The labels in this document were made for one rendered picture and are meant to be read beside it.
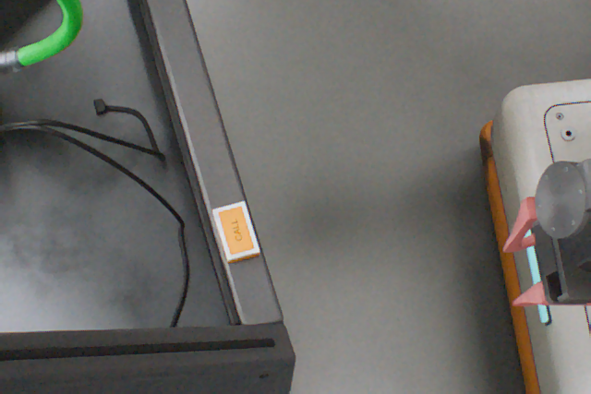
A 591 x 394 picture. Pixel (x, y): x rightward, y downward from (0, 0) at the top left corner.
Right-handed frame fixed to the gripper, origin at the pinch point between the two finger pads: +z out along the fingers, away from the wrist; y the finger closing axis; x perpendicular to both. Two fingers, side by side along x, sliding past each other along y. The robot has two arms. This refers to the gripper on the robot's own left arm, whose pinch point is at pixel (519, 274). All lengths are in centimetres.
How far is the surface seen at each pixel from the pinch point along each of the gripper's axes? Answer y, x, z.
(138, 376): 6.8, -33.0, 8.4
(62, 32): -13.9, -43.1, -7.4
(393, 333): -19, 46, 88
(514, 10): -79, 76, 74
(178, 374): 6.2, -28.8, 10.0
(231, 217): -9.1, -20.7, 13.4
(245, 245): -6.2, -19.8, 13.0
